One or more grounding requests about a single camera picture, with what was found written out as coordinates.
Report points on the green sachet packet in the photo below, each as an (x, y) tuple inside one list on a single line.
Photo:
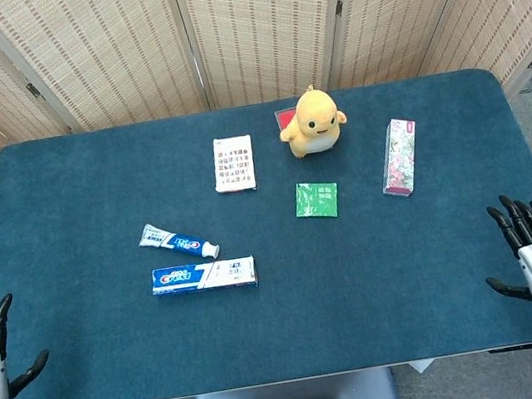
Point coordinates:
[(317, 200)]

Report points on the blue felt table cloth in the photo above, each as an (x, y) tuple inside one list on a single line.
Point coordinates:
[(314, 313)]

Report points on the blue and white toothpaste box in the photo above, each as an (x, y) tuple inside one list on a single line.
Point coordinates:
[(202, 278)]

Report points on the woven folding screen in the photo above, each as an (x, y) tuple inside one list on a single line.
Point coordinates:
[(95, 49)]

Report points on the white paper label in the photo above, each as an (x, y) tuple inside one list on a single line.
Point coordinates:
[(421, 365)]

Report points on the pink floral carton box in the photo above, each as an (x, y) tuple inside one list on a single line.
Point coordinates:
[(398, 158)]

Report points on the blue and white toothpaste tube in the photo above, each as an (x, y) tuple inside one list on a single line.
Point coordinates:
[(181, 242)]

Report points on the black table control panel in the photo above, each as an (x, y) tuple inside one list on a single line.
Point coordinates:
[(517, 348)]

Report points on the red item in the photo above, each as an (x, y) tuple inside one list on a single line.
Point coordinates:
[(285, 118)]

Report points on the yellow plush dinosaur toy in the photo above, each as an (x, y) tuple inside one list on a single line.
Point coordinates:
[(312, 126)]

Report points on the white box with red pattern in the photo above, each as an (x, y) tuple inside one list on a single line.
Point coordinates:
[(233, 164)]

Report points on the metal screen hinge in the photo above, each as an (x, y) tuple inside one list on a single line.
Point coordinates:
[(32, 90), (339, 8)]

